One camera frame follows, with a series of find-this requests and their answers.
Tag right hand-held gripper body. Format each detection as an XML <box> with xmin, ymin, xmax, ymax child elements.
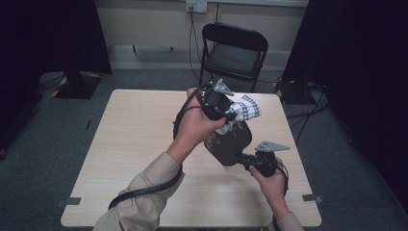
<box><xmin>246</xmin><ymin>141</ymin><xmax>292</xmax><ymax>177</ymax></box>

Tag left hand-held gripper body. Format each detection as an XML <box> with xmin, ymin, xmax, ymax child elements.
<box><xmin>197</xmin><ymin>79</ymin><xmax>237</xmax><ymax>122</ymax></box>

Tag white black checked cloth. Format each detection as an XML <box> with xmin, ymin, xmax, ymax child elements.
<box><xmin>215</xmin><ymin>93</ymin><xmax>263</xmax><ymax>136</ymax></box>

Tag black square device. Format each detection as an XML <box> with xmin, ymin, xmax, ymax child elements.
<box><xmin>204</xmin><ymin>119</ymin><xmax>253</xmax><ymax>167</ymax></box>

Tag person's right hand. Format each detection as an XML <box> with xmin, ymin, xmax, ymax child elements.
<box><xmin>249</xmin><ymin>158</ymin><xmax>290</xmax><ymax>220</ymax></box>

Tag person's left hand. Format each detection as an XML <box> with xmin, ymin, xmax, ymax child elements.
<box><xmin>166</xmin><ymin>87</ymin><xmax>227</xmax><ymax>165</ymax></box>

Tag black folding chair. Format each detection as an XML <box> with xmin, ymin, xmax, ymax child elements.
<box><xmin>198</xmin><ymin>22</ymin><xmax>269</xmax><ymax>93</ymax></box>

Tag grey tape piece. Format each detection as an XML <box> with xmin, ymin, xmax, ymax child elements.
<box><xmin>302</xmin><ymin>193</ymin><xmax>323</xmax><ymax>204</ymax></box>
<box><xmin>57</xmin><ymin>196</ymin><xmax>82</xmax><ymax>208</ymax></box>

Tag black stand base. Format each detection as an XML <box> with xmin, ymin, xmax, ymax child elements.
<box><xmin>51</xmin><ymin>70</ymin><xmax>103</xmax><ymax>100</ymax></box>
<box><xmin>274</xmin><ymin>80</ymin><xmax>325</xmax><ymax>105</ymax></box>

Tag black curtain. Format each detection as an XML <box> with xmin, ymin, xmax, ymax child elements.
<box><xmin>0</xmin><ymin>0</ymin><xmax>113</xmax><ymax>152</ymax></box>
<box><xmin>282</xmin><ymin>0</ymin><xmax>408</xmax><ymax>203</ymax></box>

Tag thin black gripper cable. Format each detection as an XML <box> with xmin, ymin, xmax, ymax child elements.
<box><xmin>272</xmin><ymin>160</ymin><xmax>290</xmax><ymax>231</ymax></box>

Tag black floor cables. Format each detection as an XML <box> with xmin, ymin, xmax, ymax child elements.
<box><xmin>287</xmin><ymin>86</ymin><xmax>331</xmax><ymax>145</ymax></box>

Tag black wall power cable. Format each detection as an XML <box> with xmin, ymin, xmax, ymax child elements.
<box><xmin>188</xmin><ymin>11</ymin><xmax>204</xmax><ymax>81</ymax></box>

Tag white wall socket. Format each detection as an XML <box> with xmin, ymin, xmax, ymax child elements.
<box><xmin>186</xmin><ymin>0</ymin><xmax>209</xmax><ymax>13</ymax></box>

